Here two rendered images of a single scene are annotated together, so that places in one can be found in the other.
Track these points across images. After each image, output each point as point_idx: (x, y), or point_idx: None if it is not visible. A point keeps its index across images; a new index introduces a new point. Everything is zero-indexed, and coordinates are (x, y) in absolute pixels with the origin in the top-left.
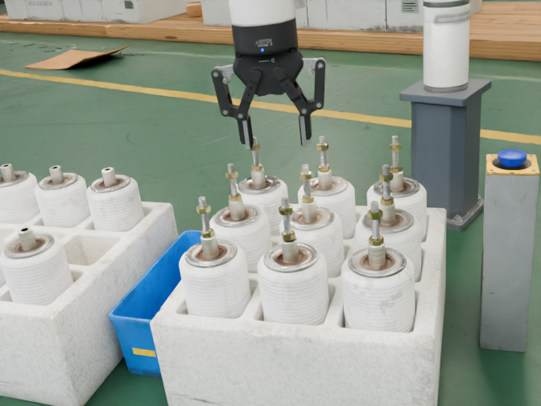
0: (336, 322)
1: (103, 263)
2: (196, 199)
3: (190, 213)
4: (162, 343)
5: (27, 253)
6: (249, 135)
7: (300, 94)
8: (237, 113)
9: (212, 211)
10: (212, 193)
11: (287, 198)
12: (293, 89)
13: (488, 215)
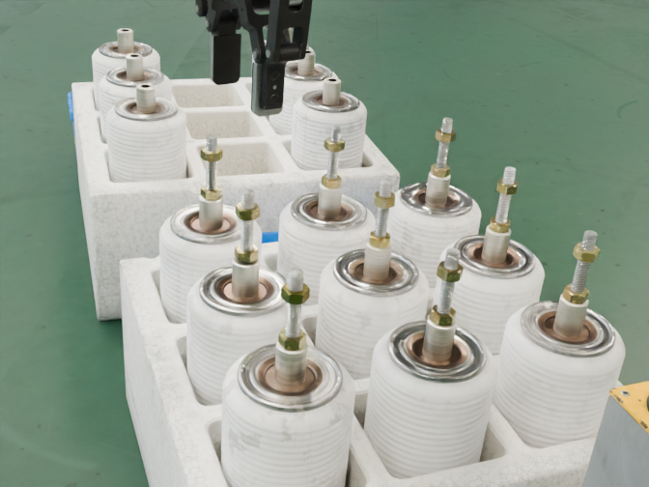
0: (214, 417)
1: (220, 181)
2: (562, 217)
3: (526, 228)
4: (122, 295)
5: (127, 113)
6: (213, 61)
7: (263, 24)
8: (206, 18)
9: (553, 243)
10: (593, 225)
11: (248, 193)
12: (244, 7)
13: (588, 475)
